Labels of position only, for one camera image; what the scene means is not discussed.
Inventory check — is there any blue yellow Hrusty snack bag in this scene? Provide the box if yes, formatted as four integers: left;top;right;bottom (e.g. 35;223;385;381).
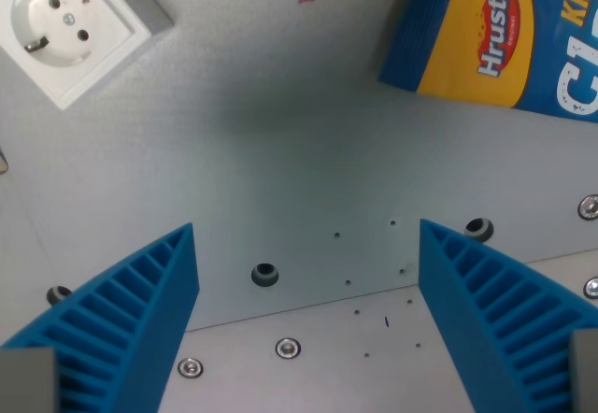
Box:
377;0;598;125

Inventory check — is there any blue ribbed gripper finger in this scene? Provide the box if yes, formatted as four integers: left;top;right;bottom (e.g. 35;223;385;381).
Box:
0;221;201;413
419;218;598;413

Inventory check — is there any white wall socket box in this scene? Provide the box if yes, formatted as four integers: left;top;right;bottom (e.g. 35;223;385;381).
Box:
0;0;176;112

